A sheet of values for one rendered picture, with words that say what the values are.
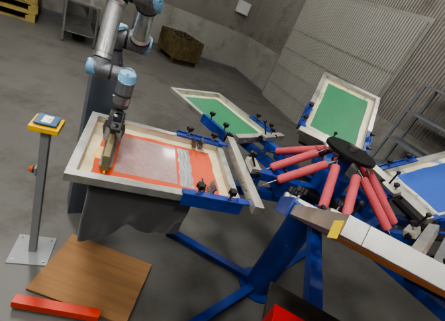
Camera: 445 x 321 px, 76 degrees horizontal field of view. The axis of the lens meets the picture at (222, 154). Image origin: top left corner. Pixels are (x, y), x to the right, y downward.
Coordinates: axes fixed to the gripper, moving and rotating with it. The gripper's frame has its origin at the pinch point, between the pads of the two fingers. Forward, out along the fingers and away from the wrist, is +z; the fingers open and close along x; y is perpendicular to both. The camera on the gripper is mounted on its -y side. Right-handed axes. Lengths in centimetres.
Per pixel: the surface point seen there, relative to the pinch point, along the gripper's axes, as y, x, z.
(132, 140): 14.9, -10.2, 4.3
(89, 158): -9.8, 7.0, 5.3
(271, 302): -74, -66, 6
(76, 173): -27.1, 9.0, 2.1
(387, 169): 25, -198, -20
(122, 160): -5.8, -7.4, 4.9
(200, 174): -3.4, -47.8, 4.3
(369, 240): -102, -44, -52
